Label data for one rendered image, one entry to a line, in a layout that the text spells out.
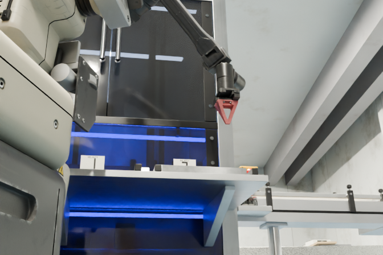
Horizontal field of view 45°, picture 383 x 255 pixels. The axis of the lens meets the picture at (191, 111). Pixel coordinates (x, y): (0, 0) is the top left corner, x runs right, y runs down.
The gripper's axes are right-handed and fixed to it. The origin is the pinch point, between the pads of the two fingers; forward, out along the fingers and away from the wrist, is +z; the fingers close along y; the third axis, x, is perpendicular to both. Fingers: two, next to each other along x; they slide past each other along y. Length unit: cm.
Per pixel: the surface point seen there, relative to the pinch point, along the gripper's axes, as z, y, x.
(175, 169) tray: 15.6, 1.1, 16.5
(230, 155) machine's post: -1.3, 36.1, -10.3
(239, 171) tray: 15.5, 1.4, -3.2
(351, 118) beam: -188, 405, -287
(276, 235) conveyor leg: 27, 51, -31
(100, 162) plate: 3, 36, 39
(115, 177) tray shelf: 19.7, -2.8, 33.7
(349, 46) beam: -206, 260, -211
